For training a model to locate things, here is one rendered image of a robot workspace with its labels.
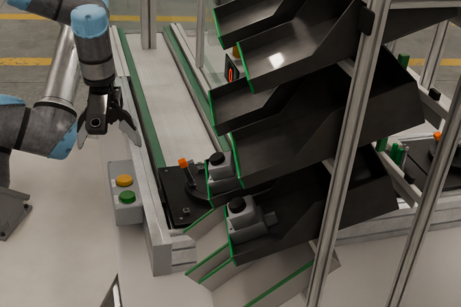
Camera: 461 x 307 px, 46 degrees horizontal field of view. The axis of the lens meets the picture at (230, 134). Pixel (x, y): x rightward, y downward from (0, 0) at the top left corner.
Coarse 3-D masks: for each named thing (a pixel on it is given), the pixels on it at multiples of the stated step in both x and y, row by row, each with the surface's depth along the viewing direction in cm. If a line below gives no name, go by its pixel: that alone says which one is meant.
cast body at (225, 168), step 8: (216, 152) 102; (224, 152) 103; (216, 160) 100; (224, 160) 100; (232, 160) 101; (208, 168) 100; (216, 168) 100; (224, 168) 99; (232, 168) 100; (216, 176) 101; (224, 176) 101; (232, 176) 100; (216, 184) 102; (224, 184) 102; (232, 184) 102; (240, 184) 101; (216, 192) 103
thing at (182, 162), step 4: (180, 160) 134; (184, 160) 133; (192, 160) 135; (180, 164) 133; (184, 164) 133; (188, 164) 134; (184, 168) 134; (188, 172) 135; (188, 176) 136; (192, 180) 137
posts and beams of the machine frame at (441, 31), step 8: (440, 24) 209; (448, 24) 209; (440, 32) 210; (448, 32) 211; (432, 40) 215; (440, 40) 212; (432, 48) 215; (440, 48) 214; (432, 56) 216; (440, 56) 216; (424, 64) 221; (432, 64) 217; (424, 72) 222; (432, 72) 221; (424, 80) 222; (432, 80) 222
